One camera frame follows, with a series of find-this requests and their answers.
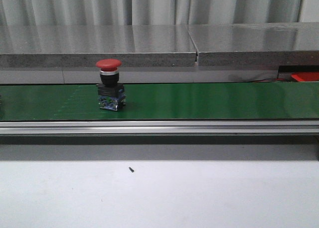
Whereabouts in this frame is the red and black cable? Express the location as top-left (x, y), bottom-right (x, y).
top-left (251, 77), bottom-right (287, 83)

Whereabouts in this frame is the grey stone slab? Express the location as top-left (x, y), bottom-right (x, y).
top-left (0, 25), bottom-right (197, 68)
top-left (187, 22), bottom-right (319, 66)

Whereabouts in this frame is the grey pleated curtain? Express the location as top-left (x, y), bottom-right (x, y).
top-left (0, 0), bottom-right (319, 25)

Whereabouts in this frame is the green conveyor belt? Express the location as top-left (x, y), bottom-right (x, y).
top-left (0, 82), bottom-right (319, 121)

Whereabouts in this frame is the aluminium conveyor side rail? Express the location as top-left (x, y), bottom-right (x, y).
top-left (0, 120), bottom-right (319, 135)

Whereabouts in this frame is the right grey stone slab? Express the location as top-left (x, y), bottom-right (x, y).
top-left (187, 22), bottom-right (319, 66)

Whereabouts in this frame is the red plastic bin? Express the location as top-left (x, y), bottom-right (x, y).
top-left (291, 72), bottom-right (319, 82)

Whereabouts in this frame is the left grey stone slab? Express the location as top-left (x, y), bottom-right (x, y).
top-left (0, 25), bottom-right (197, 68)

